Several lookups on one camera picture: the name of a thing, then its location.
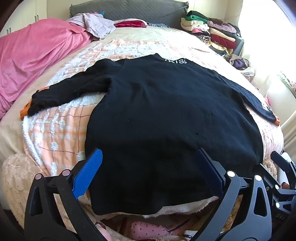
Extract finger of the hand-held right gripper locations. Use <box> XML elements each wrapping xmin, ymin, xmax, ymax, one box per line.
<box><xmin>254</xmin><ymin>163</ymin><xmax>286</xmax><ymax>194</ymax></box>
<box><xmin>270</xmin><ymin>151</ymin><xmax>296</xmax><ymax>180</ymax></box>

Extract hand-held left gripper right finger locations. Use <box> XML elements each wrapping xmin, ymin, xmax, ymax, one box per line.
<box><xmin>192</xmin><ymin>148</ymin><xmax>272</xmax><ymax>241</ymax></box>

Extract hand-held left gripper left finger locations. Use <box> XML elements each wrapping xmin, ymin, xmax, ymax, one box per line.
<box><xmin>24</xmin><ymin>148</ymin><xmax>109</xmax><ymax>241</ymax></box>

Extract black sweater with orange cuffs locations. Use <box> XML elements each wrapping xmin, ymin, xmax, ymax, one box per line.
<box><xmin>28</xmin><ymin>53</ymin><xmax>281</xmax><ymax>216</ymax></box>

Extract clothes on windowsill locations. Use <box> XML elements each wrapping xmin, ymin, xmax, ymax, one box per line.
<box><xmin>279</xmin><ymin>73</ymin><xmax>296</xmax><ymax>95</ymax></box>

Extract beige bag of clothes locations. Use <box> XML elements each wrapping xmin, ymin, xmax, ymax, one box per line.
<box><xmin>228</xmin><ymin>54</ymin><xmax>255</xmax><ymax>78</ymax></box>

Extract stack of folded clothes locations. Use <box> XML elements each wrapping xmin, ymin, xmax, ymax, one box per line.
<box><xmin>180</xmin><ymin>10</ymin><xmax>243</xmax><ymax>56</ymax></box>

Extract lilac crumpled clothes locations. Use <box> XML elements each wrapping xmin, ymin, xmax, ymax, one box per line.
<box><xmin>67</xmin><ymin>13</ymin><xmax>116</xmax><ymax>42</ymax></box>

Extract person's left hand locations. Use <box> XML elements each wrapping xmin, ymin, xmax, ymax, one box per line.
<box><xmin>95</xmin><ymin>221</ymin><xmax>114</xmax><ymax>241</ymax></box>

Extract orange checked fleece blanket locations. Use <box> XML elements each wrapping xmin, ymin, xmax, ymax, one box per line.
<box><xmin>22</xmin><ymin>38</ymin><xmax>285</xmax><ymax>186</ymax></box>

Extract cream fluffy blanket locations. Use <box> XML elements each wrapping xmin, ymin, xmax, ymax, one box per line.
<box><xmin>2</xmin><ymin>153</ymin><xmax>220</xmax><ymax>234</ymax></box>

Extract person's pink patterned clothing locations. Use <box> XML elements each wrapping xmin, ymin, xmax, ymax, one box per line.
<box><xmin>97</xmin><ymin>213</ymin><xmax>201</xmax><ymax>241</ymax></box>

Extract dark grey bedside cabinet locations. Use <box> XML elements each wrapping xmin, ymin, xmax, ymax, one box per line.
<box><xmin>233</xmin><ymin>35</ymin><xmax>245</xmax><ymax>56</ymax></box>

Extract white curtain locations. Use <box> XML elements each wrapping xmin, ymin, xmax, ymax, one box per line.
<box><xmin>240</xmin><ymin>0</ymin><xmax>296</xmax><ymax>93</ymax></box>

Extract pink quilt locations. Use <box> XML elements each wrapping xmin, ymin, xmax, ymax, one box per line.
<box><xmin>0</xmin><ymin>19</ymin><xmax>95</xmax><ymax>120</ymax></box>

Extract beige bed sheet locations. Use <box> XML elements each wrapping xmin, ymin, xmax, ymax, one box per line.
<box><xmin>0</xmin><ymin>25</ymin><xmax>222</xmax><ymax>160</ymax></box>

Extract red cloth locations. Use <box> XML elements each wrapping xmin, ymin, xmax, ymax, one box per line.
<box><xmin>114</xmin><ymin>20</ymin><xmax>148</xmax><ymax>29</ymax></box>

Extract dark patterned cloth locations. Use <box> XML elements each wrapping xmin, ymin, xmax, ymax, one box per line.
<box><xmin>148</xmin><ymin>22</ymin><xmax>170</xmax><ymax>29</ymax></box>

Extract grey quilted headboard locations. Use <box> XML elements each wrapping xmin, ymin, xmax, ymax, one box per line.
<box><xmin>69</xmin><ymin>1</ymin><xmax>190</xmax><ymax>29</ymax></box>

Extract cream wardrobe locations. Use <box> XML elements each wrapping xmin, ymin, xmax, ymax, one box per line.
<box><xmin>0</xmin><ymin>0</ymin><xmax>70</xmax><ymax>37</ymax></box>

